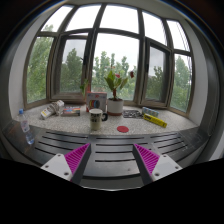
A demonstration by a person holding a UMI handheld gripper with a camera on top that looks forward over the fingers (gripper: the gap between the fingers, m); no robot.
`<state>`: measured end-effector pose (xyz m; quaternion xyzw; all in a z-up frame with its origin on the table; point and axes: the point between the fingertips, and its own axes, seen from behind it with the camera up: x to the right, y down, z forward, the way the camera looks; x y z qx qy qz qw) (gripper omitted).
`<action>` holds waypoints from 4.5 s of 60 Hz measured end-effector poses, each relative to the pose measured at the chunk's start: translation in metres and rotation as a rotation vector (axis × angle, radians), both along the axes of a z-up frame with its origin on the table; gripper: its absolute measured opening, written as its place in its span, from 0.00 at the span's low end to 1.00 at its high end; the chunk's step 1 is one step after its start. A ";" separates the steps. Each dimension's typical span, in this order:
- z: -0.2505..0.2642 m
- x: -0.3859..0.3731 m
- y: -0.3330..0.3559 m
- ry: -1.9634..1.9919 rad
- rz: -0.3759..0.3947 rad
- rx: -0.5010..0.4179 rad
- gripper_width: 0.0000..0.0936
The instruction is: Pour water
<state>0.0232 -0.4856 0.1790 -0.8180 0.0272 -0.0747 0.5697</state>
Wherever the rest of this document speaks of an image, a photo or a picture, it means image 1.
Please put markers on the red round coaster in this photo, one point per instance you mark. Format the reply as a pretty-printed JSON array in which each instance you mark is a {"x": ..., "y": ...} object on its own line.
[{"x": 123, "y": 129}]

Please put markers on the flat dark colourful box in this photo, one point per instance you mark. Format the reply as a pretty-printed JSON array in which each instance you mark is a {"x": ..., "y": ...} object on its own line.
[{"x": 71, "y": 111}]

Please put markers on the yellow long box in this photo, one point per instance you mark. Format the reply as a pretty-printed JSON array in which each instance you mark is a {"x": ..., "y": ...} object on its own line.
[{"x": 155, "y": 120}]

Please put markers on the light blue small box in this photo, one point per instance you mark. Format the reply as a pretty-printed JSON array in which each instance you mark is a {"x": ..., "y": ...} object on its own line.
[{"x": 146, "y": 110}]

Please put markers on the white mug with black handle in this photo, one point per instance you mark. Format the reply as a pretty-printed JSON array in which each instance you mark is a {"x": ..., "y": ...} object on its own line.
[{"x": 97, "y": 116}]

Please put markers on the black white patterned booklet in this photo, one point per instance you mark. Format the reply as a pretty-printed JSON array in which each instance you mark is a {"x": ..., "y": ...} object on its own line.
[{"x": 132, "y": 114}]

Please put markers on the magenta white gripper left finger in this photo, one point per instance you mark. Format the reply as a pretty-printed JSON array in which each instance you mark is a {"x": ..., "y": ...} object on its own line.
[{"x": 70, "y": 166}]

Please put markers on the clear plastic water bottle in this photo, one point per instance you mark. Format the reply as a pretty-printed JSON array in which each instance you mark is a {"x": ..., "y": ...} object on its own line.
[{"x": 25, "y": 127}]

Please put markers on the brown window frame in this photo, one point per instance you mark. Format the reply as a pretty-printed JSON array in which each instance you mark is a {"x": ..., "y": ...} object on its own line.
[{"x": 81, "y": 43}]

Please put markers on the white pot with green plant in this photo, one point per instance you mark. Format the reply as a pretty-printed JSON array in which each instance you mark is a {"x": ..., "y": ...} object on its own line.
[{"x": 121, "y": 91}]

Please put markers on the red white box colourful print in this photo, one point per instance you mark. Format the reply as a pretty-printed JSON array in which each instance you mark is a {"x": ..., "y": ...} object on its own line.
[{"x": 96, "y": 100}]

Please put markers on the dark slatted radiator cover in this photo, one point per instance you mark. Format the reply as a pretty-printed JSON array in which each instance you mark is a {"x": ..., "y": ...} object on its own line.
[{"x": 111, "y": 156}]

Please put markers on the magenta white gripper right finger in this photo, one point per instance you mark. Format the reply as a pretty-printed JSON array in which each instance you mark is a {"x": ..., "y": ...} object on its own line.
[{"x": 152, "y": 166}]

